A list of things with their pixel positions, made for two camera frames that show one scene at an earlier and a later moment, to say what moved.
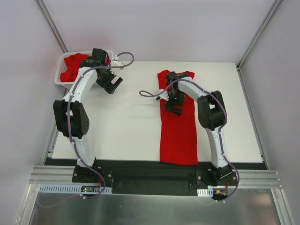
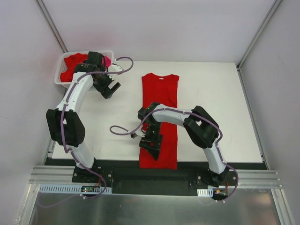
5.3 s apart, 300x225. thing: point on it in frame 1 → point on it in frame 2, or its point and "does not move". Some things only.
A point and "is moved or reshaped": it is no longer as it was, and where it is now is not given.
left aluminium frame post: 52,26 does not move
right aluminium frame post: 261,27 does not move
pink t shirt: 106,61 does not move
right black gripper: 174,106 → 151,142
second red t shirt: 73,63 does not move
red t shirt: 178,133 is moved or reshaped
